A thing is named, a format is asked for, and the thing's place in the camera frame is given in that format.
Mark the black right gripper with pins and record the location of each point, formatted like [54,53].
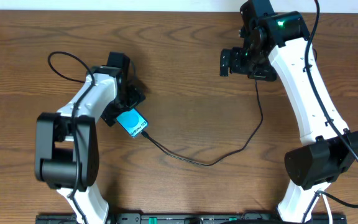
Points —
[268,74]

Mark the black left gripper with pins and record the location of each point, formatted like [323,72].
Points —
[114,115]

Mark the teal screen smartphone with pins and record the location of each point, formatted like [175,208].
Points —
[133,122]

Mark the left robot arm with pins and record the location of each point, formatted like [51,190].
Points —
[66,143]

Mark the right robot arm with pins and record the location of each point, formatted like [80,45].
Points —
[279,47]

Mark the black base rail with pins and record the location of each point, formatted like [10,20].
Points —
[135,218]

